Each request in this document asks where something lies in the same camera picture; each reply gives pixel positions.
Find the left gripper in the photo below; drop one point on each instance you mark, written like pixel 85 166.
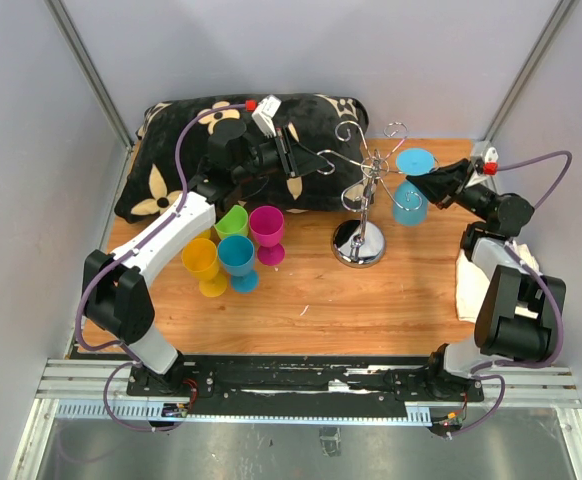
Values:
pixel 300 161

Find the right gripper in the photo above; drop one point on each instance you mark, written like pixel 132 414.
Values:
pixel 439 186

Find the blue plastic goblet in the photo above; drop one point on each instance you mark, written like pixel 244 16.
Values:
pixel 237 256
pixel 411 206

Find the chrome wine glass rack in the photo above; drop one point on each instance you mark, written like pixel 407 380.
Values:
pixel 359 243

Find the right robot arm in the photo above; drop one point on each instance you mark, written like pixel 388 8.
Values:
pixel 520 320

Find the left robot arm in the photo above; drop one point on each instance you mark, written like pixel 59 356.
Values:
pixel 115 291

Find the magenta plastic goblet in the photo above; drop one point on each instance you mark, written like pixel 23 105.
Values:
pixel 267 228

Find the green plastic goblet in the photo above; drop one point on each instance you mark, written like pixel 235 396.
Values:
pixel 234 222

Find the white folded cloth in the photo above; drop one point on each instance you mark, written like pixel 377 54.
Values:
pixel 472 285

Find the black floral plush pillow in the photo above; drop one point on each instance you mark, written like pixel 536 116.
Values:
pixel 174 135

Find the yellow plastic goblet rear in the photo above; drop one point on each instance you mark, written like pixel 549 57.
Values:
pixel 205 234

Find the yellow plastic goblet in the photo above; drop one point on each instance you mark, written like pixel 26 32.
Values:
pixel 200 258
pixel 205 234

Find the yellow plastic goblet front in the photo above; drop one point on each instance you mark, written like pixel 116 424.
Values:
pixel 200 258

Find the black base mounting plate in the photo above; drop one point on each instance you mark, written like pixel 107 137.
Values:
pixel 295 386

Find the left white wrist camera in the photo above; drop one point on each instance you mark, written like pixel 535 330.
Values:
pixel 264 114

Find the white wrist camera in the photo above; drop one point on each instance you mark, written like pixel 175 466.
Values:
pixel 264 114
pixel 485 158

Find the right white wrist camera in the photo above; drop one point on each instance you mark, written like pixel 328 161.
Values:
pixel 485 158

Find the right aluminium frame post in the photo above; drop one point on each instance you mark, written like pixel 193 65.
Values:
pixel 548 34

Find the aluminium frame post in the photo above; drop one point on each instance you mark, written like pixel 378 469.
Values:
pixel 72 37
pixel 548 34

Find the left aluminium frame post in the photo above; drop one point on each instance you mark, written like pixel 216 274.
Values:
pixel 72 37

